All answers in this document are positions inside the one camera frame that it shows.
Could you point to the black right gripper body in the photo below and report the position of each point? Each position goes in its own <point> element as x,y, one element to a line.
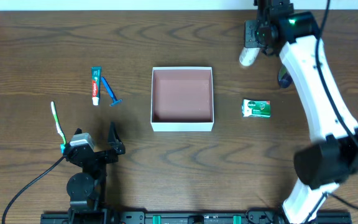
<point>251,34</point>

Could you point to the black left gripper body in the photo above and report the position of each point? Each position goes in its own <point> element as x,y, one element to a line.
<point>97,154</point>

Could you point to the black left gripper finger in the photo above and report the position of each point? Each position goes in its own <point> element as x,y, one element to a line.
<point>78,131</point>
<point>113,138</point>

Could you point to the white speckled cream tube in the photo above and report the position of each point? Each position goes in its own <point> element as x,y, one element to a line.
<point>248,56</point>

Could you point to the clear pump bottle purple liquid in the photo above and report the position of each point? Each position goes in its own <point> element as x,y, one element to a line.
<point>284,78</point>

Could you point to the green Dettol soap bar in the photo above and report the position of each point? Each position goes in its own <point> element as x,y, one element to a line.
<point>256,108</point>

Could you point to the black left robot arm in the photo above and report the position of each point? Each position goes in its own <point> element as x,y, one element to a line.
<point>87,189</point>

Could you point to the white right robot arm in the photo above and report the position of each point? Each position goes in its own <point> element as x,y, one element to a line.
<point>332,157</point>

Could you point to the green white toothbrush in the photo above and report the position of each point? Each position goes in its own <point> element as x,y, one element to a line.
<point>58,127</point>

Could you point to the blue disposable razor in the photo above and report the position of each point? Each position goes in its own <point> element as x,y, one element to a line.
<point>109,90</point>

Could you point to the Colgate toothpaste tube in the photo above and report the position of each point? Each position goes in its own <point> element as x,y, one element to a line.
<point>96,76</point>

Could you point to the white cardboard box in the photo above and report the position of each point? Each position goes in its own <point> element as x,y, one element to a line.
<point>182,99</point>

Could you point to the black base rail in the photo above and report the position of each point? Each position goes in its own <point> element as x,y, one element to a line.
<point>197,217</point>

